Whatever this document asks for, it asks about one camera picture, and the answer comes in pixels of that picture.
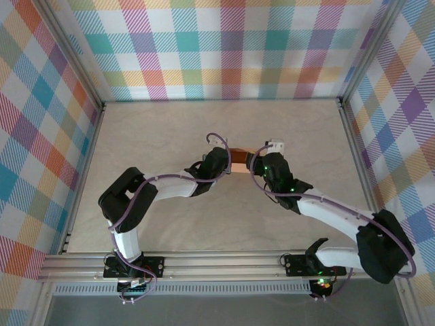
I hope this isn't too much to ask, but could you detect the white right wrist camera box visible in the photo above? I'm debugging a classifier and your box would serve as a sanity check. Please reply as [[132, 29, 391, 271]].
[[264, 137, 286, 154]]

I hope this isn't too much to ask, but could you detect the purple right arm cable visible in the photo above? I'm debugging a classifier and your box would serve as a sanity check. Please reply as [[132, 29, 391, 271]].
[[249, 142, 417, 302]]

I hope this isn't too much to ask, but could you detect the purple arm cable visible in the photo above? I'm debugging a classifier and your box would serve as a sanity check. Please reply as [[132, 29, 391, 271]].
[[249, 142, 417, 302], [107, 132, 228, 305]]

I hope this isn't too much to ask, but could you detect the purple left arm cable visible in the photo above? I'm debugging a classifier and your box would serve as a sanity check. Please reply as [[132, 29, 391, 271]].
[[107, 132, 228, 305]]

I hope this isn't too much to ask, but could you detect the thin aluminium table rail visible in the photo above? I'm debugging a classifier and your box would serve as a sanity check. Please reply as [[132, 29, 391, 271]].
[[59, 103, 106, 255], [338, 101, 392, 252]]

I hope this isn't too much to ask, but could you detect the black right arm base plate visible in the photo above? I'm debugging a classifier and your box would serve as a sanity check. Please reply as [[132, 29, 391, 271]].
[[284, 253, 347, 277]]

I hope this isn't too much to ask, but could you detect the wide aluminium extrusion base rail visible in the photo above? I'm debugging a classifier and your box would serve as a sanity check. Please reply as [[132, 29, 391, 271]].
[[37, 249, 414, 283]]

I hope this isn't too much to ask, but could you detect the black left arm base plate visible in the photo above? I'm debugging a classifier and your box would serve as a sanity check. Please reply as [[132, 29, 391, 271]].
[[103, 256, 167, 280]]

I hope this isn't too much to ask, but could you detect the grey slotted cable duct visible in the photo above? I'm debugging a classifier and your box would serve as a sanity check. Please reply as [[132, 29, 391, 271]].
[[54, 283, 313, 295]]

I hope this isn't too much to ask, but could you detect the aluminium frame post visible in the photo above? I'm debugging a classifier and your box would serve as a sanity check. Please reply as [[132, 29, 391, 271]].
[[338, 0, 407, 105], [37, 0, 106, 111]]

